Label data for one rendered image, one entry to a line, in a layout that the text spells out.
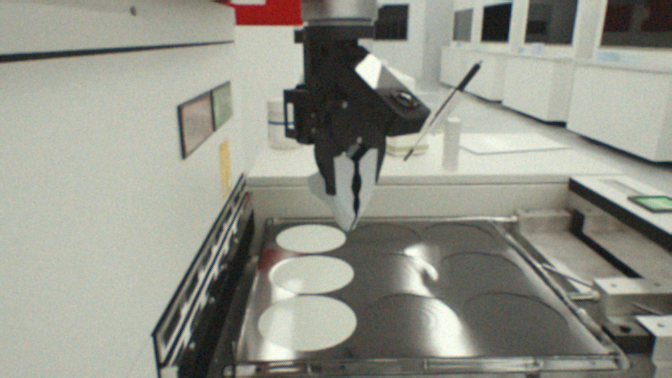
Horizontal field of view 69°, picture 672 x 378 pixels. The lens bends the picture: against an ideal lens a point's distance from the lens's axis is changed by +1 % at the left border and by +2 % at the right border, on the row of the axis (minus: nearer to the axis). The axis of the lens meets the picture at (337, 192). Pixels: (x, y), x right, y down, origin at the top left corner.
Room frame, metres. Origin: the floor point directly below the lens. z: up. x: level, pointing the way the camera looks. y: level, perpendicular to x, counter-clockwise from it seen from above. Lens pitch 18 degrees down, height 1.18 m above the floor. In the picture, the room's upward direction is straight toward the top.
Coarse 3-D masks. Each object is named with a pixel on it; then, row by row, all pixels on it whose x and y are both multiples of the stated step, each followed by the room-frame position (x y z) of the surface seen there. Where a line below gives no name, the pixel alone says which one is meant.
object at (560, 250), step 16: (528, 240) 0.69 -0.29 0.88; (544, 240) 0.69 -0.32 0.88; (560, 240) 0.69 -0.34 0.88; (576, 240) 0.69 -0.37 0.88; (544, 256) 0.64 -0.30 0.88; (560, 256) 0.63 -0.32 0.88; (576, 256) 0.63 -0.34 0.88; (592, 256) 0.63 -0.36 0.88; (576, 272) 0.59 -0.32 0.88; (592, 272) 0.59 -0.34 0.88; (608, 272) 0.59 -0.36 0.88; (576, 288) 0.54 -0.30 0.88; (592, 304) 0.51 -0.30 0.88; (608, 320) 0.47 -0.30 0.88; (624, 320) 0.47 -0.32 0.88; (640, 368) 0.41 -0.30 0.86; (656, 368) 0.39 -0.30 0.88
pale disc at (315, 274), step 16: (320, 256) 0.59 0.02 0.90; (288, 272) 0.55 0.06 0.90; (304, 272) 0.54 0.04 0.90; (320, 272) 0.54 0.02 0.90; (336, 272) 0.54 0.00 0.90; (352, 272) 0.54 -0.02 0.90; (288, 288) 0.50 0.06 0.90; (304, 288) 0.50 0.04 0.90; (320, 288) 0.50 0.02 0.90; (336, 288) 0.50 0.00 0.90
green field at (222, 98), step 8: (224, 88) 0.62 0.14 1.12; (216, 96) 0.57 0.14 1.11; (224, 96) 0.62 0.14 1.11; (216, 104) 0.57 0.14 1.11; (224, 104) 0.61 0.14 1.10; (216, 112) 0.56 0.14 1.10; (224, 112) 0.61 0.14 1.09; (232, 112) 0.66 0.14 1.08; (216, 120) 0.56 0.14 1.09; (224, 120) 0.61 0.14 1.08
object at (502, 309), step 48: (384, 240) 0.65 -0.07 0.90; (432, 240) 0.65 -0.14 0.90; (480, 240) 0.65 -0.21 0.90; (384, 288) 0.51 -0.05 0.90; (432, 288) 0.51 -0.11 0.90; (480, 288) 0.51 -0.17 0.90; (528, 288) 0.51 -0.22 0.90; (384, 336) 0.41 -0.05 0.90; (432, 336) 0.41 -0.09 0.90; (480, 336) 0.41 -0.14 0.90; (528, 336) 0.41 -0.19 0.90; (576, 336) 0.41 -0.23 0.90
